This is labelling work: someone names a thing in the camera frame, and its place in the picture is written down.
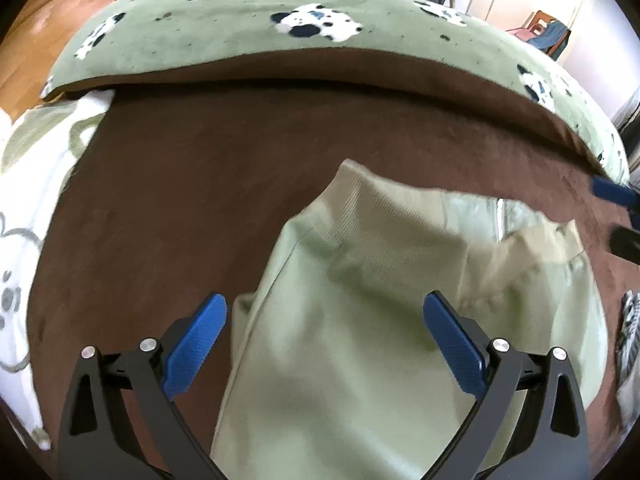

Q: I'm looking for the light green jacket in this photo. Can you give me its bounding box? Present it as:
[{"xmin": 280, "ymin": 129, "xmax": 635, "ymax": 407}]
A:
[{"xmin": 210, "ymin": 160, "xmax": 608, "ymax": 479}]

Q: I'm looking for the wooden chair with clothes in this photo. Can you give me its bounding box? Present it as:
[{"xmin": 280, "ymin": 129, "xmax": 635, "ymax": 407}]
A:
[{"xmin": 508, "ymin": 10, "xmax": 572, "ymax": 61}]

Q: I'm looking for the brown bed blanket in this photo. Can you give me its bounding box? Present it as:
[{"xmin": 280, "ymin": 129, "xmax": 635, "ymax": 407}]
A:
[{"xmin": 28, "ymin": 77, "xmax": 639, "ymax": 479}]

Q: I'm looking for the white patterned bed sheet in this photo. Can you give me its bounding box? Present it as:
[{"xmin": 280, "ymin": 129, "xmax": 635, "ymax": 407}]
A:
[{"xmin": 1, "ymin": 90, "xmax": 115, "ymax": 451}]

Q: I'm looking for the wooden wardrobe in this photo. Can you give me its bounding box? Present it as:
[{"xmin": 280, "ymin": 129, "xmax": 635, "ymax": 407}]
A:
[{"xmin": 1, "ymin": 0, "xmax": 115, "ymax": 119}]

